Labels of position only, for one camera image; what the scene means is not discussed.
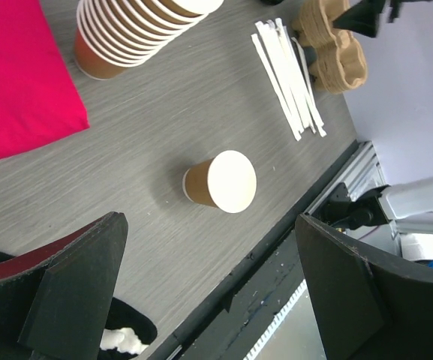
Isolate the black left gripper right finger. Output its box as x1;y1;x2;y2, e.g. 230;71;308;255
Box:
295;214;433;359

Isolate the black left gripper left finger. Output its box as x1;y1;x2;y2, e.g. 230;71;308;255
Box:
0;212;128;359

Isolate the brown paper coffee cup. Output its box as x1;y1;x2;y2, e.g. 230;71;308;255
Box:
182;150;257;214

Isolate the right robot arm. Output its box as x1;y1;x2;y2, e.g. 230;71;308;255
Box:
331;0;433;38

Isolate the pink folded cloth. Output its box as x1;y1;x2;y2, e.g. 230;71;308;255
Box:
0;1;89;159

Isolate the brown pulp cup carrier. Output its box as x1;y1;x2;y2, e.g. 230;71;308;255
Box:
291;0;368;94

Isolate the white wrapped straw bundle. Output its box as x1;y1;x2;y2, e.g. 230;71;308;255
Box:
251;18;326;141

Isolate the stack of brown paper cups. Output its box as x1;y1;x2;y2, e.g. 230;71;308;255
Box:
74;0;224;80

